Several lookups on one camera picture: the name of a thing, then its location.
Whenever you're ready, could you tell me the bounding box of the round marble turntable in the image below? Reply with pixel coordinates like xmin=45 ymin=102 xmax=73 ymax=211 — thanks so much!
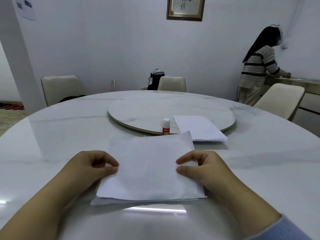
xmin=108 ymin=98 xmax=236 ymax=135

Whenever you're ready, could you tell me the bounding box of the red white glue stick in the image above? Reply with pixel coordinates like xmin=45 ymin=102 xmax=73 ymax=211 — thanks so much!
xmin=162 ymin=118 xmax=171 ymax=136

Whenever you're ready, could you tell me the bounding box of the person's left forearm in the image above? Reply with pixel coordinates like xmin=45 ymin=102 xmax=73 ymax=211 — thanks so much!
xmin=0 ymin=181 xmax=83 ymax=240

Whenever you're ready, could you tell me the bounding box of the framed calligraphy picture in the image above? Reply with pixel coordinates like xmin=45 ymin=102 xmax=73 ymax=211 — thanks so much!
xmin=166 ymin=0 xmax=206 ymax=22

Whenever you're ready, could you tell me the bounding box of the person's right forearm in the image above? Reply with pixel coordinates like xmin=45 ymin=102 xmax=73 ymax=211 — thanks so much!
xmin=212 ymin=182 xmax=313 ymax=240

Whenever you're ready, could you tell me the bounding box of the person's right hand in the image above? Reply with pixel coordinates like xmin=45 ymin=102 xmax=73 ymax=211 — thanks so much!
xmin=176 ymin=150 xmax=242 ymax=201

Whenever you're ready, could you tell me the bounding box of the white paper sheet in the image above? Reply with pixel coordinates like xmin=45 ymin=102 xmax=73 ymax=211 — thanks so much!
xmin=172 ymin=115 xmax=228 ymax=142

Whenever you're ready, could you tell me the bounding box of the printed wall notice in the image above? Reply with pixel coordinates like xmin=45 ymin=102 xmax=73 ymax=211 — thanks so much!
xmin=15 ymin=0 xmax=37 ymax=22

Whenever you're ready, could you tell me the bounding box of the person's left hand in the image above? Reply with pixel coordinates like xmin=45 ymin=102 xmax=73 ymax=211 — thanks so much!
xmin=53 ymin=150 xmax=120 ymax=203

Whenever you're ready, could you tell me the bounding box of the beige sideboard cabinet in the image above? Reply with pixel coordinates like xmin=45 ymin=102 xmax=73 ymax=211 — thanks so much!
xmin=260 ymin=77 xmax=320 ymax=138

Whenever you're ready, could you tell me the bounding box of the cream upholstered chair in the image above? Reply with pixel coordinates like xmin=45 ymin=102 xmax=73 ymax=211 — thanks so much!
xmin=157 ymin=76 xmax=187 ymax=93
xmin=253 ymin=83 xmax=305 ymax=122
xmin=41 ymin=75 xmax=87 ymax=107

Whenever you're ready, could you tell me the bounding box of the black cloth bundle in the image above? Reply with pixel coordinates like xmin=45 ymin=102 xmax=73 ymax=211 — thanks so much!
xmin=59 ymin=95 xmax=87 ymax=103

